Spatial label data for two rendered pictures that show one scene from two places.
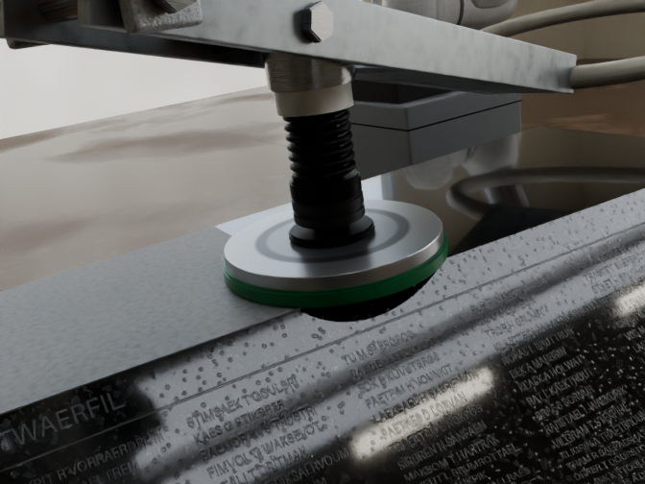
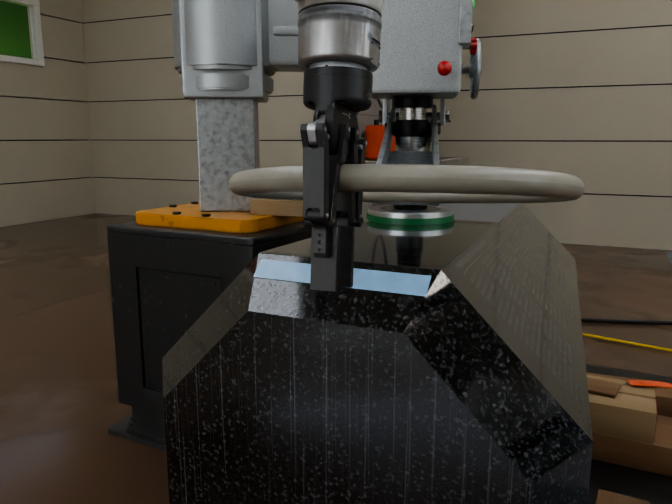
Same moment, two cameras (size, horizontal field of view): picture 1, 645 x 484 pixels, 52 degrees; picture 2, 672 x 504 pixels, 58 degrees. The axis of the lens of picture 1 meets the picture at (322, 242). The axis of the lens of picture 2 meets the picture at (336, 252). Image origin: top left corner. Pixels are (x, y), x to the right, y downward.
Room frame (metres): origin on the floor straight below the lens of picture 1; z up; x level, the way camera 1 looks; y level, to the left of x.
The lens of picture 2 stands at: (1.73, -1.06, 1.03)
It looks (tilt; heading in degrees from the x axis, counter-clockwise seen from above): 11 degrees down; 144
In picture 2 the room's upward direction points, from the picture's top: straight up
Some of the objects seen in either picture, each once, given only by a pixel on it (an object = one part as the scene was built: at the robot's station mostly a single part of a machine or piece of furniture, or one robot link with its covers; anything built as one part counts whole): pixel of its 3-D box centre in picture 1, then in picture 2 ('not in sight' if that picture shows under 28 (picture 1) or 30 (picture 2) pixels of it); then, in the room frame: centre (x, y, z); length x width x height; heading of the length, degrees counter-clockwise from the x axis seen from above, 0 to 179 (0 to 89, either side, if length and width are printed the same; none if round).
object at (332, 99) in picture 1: (312, 89); not in sight; (0.61, -0.01, 0.99); 0.07 x 0.07 x 0.04
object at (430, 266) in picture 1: (333, 242); (410, 212); (0.61, -0.01, 0.84); 0.22 x 0.22 x 0.04
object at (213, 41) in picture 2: not in sight; (285, 35); (-0.10, 0.07, 1.36); 0.74 x 0.34 x 0.25; 57
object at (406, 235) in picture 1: (332, 238); (410, 210); (0.61, -0.01, 0.84); 0.21 x 0.21 x 0.01
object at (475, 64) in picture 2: not in sight; (461, 69); (0.61, 0.16, 1.20); 0.15 x 0.10 x 0.15; 136
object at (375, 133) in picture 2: not in sight; (382, 141); (-1.99, 2.13, 0.99); 0.50 x 0.22 x 0.33; 120
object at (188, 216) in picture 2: not in sight; (231, 212); (-0.21, -0.10, 0.76); 0.49 x 0.49 x 0.05; 27
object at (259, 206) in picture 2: not in sight; (285, 206); (0.04, -0.03, 0.81); 0.20 x 0.10 x 0.05; 35
